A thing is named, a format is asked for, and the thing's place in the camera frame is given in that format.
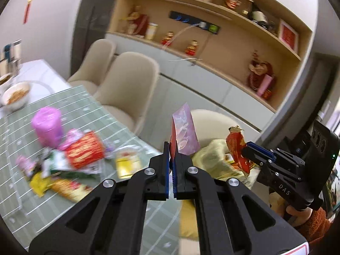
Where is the yellow seat cushion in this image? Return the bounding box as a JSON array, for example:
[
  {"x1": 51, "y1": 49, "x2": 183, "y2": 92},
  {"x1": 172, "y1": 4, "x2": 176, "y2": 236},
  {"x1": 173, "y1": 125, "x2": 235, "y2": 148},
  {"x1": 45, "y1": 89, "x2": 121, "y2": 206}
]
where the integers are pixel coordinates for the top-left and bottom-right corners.
[{"x1": 179, "y1": 199, "x2": 200, "y2": 241}]

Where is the red flower bouquet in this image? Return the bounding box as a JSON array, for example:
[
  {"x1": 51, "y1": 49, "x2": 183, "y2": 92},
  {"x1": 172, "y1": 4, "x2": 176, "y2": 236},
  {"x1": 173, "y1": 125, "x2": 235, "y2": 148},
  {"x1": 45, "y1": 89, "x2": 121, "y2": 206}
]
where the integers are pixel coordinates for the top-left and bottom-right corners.
[{"x1": 247, "y1": 50, "x2": 277, "y2": 100}]

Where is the person's right forearm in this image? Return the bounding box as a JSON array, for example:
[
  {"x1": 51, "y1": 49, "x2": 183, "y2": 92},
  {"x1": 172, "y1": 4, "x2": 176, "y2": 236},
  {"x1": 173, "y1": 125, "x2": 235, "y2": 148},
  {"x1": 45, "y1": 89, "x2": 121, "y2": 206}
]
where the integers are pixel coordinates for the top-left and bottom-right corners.
[{"x1": 295, "y1": 207, "x2": 332, "y2": 247}]

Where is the beige cup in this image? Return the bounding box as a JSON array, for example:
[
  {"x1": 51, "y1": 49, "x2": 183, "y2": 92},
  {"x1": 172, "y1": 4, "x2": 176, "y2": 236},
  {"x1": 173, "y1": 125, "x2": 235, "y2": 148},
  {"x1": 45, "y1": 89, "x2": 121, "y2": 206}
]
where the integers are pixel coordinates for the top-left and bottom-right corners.
[{"x1": 145, "y1": 23, "x2": 159, "y2": 41}]

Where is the red snack packet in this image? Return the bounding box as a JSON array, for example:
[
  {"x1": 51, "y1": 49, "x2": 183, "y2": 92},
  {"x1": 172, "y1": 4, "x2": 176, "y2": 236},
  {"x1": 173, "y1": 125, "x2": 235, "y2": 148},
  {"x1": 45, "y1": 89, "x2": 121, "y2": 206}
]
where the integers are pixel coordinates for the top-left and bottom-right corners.
[{"x1": 65, "y1": 131, "x2": 105, "y2": 169}]

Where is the red snack wrapper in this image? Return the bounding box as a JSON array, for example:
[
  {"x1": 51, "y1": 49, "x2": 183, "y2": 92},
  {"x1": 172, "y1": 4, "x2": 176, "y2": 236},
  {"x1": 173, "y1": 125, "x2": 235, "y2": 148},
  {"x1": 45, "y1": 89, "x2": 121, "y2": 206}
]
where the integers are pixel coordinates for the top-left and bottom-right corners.
[{"x1": 226, "y1": 126, "x2": 251, "y2": 176}]

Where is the white cable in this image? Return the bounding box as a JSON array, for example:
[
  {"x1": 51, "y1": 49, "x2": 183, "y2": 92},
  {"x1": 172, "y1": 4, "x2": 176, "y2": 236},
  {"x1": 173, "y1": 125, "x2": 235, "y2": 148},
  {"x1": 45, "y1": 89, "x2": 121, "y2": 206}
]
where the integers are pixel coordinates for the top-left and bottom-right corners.
[{"x1": 162, "y1": 24, "x2": 204, "y2": 63}]

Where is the white bowl with food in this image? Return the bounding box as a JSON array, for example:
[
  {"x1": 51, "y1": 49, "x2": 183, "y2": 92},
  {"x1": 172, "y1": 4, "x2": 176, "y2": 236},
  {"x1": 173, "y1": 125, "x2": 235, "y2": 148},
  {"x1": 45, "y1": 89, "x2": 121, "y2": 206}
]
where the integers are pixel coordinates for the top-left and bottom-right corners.
[{"x1": 0, "y1": 82, "x2": 32, "y2": 112}]

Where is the yellow snack packet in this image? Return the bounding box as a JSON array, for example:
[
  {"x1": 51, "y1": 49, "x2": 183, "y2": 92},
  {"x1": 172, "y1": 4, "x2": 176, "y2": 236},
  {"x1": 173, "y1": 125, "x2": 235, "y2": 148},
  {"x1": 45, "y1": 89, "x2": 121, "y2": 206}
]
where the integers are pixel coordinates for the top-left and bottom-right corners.
[{"x1": 29, "y1": 173, "x2": 54, "y2": 197}]

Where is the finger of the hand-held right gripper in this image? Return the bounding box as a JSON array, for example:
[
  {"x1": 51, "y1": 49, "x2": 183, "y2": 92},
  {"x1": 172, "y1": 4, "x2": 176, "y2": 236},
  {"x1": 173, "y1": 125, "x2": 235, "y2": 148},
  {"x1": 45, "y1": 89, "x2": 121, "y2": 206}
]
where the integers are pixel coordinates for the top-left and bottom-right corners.
[
  {"x1": 240, "y1": 146, "x2": 301, "y2": 189},
  {"x1": 246, "y1": 141, "x2": 306, "y2": 169}
]

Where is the green checked tablecloth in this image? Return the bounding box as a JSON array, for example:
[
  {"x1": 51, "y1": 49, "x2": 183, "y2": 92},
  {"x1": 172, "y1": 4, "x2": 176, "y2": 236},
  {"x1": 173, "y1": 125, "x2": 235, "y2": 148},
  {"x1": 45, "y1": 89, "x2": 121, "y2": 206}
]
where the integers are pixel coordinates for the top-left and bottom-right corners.
[{"x1": 0, "y1": 85, "x2": 184, "y2": 250}]

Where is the small red figurine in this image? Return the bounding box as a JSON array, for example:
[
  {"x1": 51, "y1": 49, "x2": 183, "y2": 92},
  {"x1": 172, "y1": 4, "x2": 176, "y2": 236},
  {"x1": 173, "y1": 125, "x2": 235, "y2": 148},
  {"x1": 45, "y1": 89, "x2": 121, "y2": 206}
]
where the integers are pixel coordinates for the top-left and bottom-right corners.
[
  {"x1": 185, "y1": 40, "x2": 199, "y2": 56},
  {"x1": 161, "y1": 31, "x2": 174, "y2": 46}
]

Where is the red gold shelf figurine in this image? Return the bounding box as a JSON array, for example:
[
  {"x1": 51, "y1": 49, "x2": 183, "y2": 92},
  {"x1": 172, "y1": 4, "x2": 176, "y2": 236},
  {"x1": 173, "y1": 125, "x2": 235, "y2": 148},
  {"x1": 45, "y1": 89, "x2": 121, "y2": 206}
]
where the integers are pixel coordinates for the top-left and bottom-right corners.
[{"x1": 222, "y1": 0, "x2": 242, "y2": 9}]

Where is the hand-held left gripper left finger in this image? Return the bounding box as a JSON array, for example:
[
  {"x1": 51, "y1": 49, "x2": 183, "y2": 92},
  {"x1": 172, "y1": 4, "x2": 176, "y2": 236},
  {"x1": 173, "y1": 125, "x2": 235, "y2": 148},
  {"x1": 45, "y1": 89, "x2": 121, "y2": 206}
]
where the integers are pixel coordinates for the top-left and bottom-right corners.
[{"x1": 29, "y1": 141, "x2": 170, "y2": 255}]

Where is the orange gold snack packet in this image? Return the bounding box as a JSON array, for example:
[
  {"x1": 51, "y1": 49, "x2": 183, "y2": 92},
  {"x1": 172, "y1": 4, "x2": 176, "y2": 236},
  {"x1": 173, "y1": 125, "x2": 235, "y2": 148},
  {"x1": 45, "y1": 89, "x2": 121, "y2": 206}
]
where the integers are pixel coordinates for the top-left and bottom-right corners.
[{"x1": 50, "y1": 178, "x2": 93, "y2": 202}]

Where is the yellow plastic bag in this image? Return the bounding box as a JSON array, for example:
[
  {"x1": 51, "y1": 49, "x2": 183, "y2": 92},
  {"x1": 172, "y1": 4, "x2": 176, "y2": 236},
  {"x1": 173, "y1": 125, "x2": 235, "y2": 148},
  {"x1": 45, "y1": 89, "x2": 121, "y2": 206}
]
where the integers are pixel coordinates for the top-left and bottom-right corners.
[{"x1": 192, "y1": 139, "x2": 262, "y2": 189}]

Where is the pink toy box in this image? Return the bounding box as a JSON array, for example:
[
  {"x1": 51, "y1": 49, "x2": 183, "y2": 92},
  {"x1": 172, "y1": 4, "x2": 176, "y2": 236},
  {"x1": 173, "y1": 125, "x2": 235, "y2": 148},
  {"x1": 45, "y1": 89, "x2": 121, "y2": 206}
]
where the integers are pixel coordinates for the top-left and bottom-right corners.
[{"x1": 31, "y1": 107, "x2": 64, "y2": 148}]

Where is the metal cup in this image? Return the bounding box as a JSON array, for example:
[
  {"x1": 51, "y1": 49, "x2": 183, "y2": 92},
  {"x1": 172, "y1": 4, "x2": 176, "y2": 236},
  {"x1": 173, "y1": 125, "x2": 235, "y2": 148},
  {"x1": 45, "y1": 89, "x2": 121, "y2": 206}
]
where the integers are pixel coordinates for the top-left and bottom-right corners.
[{"x1": 9, "y1": 58, "x2": 22, "y2": 72}]

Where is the black power strip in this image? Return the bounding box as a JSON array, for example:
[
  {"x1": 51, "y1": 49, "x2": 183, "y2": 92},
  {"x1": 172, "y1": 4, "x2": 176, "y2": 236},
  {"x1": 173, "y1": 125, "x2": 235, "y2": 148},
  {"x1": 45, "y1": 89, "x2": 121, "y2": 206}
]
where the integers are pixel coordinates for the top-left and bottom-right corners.
[{"x1": 169, "y1": 11, "x2": 221, "y2": 34}]

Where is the black cable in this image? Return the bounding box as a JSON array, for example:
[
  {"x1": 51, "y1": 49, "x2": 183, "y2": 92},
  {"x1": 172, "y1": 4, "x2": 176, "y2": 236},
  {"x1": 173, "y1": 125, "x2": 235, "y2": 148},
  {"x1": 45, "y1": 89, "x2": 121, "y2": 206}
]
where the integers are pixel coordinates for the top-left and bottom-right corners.
[{"x1": 191, "y1": 32, "x2": 213, "y2": 67}]

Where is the pink purple snack wrapper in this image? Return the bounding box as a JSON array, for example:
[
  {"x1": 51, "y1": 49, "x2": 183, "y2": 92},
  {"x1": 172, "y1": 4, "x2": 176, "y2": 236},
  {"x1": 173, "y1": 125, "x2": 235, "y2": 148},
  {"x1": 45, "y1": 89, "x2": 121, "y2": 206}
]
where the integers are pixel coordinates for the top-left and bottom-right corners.
[{"x1": 169, "y1": 102, "x2": 200, "y2": 162}]

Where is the pink crumpled wrapper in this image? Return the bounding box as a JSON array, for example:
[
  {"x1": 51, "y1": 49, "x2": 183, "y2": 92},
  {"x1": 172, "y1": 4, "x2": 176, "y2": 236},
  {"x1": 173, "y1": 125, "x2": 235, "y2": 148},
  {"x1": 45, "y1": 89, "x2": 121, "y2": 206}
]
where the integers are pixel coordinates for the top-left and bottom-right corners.
[{"x1": 58, "y1": 129, "x2": 85, "y2": 150}]

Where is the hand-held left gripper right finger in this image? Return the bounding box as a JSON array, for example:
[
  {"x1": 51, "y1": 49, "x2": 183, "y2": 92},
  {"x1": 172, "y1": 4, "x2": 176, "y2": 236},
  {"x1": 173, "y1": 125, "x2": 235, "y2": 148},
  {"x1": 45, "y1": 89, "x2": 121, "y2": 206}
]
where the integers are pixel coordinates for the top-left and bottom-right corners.
[{"x1": 170, "y1": 150, "x2": 310, "y2": 255}]

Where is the dark glass door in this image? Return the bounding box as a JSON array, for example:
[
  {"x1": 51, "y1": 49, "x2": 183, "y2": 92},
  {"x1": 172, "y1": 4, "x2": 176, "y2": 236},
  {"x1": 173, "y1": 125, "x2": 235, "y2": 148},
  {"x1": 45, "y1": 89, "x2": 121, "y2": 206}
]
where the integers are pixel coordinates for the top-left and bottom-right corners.
[{"x1": 70, "y1": 0, "x2": 125, "y2": 77}]

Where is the dark wine bottle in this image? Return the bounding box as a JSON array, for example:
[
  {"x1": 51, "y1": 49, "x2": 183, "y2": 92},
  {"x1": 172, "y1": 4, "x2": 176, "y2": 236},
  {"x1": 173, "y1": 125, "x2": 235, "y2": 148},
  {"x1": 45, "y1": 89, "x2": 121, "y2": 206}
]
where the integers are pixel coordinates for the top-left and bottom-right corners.
[{"x1": 243, "y1": 0, "x2": 269, "y2": 27}]

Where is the person's right hand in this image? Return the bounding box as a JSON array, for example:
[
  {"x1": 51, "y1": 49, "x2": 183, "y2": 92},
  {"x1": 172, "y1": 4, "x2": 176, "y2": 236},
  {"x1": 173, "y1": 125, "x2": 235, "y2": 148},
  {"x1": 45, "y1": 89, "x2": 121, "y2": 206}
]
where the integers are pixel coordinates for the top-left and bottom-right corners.
[{"x1": 285, "y1": 206, "x2": 314, "y2": 227}]

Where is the small pink wrapper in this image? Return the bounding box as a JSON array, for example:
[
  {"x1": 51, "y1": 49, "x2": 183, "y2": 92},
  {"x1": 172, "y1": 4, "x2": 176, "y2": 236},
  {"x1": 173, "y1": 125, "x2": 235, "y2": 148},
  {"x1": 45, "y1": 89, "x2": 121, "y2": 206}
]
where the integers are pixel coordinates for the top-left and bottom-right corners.
[{"x1": 15, "y1": 155, "x2": 34, "y2": 177}]

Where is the yellow white toy container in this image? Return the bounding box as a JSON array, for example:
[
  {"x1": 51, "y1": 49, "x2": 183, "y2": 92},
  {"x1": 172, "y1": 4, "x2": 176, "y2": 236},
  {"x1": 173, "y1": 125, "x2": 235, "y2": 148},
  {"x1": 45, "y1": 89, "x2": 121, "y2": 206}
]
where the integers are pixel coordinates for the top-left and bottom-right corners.
[{"x1": 114, "y1": 146, "x2": 142, "y2": 180}]

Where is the red picture frame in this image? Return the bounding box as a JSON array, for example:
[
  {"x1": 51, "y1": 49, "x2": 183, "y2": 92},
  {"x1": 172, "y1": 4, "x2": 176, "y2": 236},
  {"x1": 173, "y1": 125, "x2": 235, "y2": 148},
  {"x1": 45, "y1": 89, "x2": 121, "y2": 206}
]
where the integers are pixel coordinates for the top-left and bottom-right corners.
[{"x1": 278, "y1": 18, "x2": 299, "y2": 54}]

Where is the wooden shelf cabinet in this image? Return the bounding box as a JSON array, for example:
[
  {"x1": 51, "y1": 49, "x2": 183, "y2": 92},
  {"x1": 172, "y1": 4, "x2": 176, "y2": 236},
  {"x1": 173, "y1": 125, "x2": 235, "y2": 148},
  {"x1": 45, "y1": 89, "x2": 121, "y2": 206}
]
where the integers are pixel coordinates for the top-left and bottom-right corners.
[{"x1": 105, "y1": 0, "x2": 314, "y2": 133}]

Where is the beige chair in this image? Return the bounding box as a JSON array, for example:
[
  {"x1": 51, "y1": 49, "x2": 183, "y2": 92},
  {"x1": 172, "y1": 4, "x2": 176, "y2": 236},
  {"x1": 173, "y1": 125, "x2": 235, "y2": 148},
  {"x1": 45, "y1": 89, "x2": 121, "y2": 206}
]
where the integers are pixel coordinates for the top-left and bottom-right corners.
[
  {"x1": 190, "y1": 109, "x2": 239, "y2": 154},
  {"x1": 67, "y1": 39, "x2": 117, "y2": 93},
  {"x1": 93, "y1": 52, "x2": 160, "y2": 136}
]

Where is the large red gold figurine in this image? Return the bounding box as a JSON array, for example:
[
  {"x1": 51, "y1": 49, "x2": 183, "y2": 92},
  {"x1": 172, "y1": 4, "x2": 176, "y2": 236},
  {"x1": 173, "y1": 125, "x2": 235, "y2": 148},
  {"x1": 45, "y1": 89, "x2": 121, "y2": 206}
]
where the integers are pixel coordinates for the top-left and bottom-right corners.
[{"x1": 122, "y1": 5, "x2": 150, "y2": 36}]

